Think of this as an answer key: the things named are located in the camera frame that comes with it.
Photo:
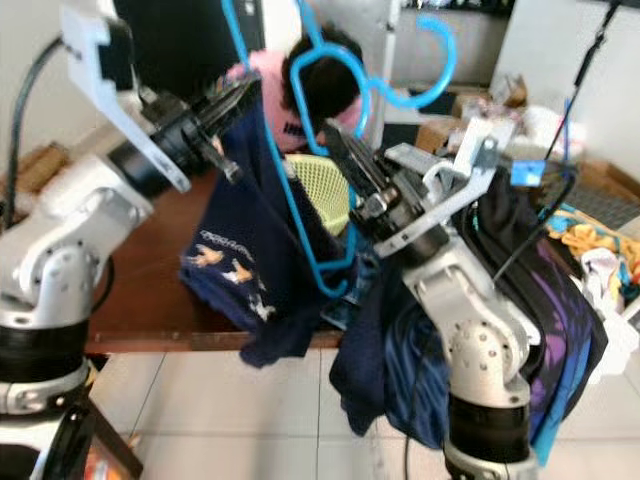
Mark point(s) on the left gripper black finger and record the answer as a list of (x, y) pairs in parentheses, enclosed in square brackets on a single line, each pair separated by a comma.
[(240, 103), (230, 90)]

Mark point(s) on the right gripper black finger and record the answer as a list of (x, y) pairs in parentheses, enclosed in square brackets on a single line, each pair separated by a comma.
[(347, 165), (358, 155)]

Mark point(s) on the blue plastic hanger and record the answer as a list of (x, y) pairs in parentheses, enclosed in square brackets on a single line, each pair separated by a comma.
[(451, 58)]

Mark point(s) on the navy purple print garment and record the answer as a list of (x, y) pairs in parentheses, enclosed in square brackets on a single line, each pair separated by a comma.
[(390, 380)]

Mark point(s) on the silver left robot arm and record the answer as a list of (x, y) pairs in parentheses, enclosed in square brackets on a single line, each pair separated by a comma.
[(60, 260)]

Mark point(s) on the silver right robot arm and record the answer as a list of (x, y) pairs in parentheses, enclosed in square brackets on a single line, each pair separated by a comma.
[(480, 360)]

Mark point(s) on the light green laundry basket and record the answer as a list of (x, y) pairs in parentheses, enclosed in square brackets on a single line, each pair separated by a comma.
[(320, 185)]

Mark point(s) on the black door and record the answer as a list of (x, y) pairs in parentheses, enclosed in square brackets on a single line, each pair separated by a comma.
[(180, 40)]

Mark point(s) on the child in pink shirt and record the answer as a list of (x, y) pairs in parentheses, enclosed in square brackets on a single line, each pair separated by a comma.
[(325, 85)]

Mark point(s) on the blue tape tag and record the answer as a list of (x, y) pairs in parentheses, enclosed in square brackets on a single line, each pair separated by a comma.
[(528, 173)]

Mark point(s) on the brown cardboard box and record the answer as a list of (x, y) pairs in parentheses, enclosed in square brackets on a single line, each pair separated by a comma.
[(45, 168)]

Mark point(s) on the yellow orange cloth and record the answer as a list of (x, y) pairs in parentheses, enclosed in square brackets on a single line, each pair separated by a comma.
[(600, 235)]

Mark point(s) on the white patterned cloth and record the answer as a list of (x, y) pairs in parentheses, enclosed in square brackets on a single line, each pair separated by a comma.
[(610, 290)]

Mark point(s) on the thin black tripod stand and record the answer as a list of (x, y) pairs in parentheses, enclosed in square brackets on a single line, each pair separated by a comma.
[(593, 60)]

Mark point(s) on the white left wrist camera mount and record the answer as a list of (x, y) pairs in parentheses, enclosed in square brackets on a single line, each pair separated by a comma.
[(90, 55)]

